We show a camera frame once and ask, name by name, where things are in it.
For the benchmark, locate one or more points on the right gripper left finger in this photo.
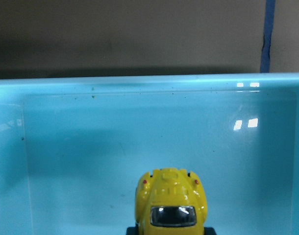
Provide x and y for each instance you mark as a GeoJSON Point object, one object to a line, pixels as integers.
{"type": "Point", "coordinates": [132, 231]}

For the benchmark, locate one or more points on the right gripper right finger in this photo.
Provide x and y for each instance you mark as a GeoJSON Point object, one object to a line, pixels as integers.
{"type": "Point", "coordinates": [209, 231]}

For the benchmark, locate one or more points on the yellow beetle toy car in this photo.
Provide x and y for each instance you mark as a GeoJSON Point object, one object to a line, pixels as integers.
{"type": "Point", "coordinates": [170, 201]}

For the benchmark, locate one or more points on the brown paper table cover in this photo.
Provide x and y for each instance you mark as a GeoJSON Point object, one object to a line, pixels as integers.
{"type": "Point", "coordinates": [75, 38]}

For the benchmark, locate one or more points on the light blue plastic bin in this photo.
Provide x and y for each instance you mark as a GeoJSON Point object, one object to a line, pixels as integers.
{"type": "Point", "coordinates": [73, 149]}

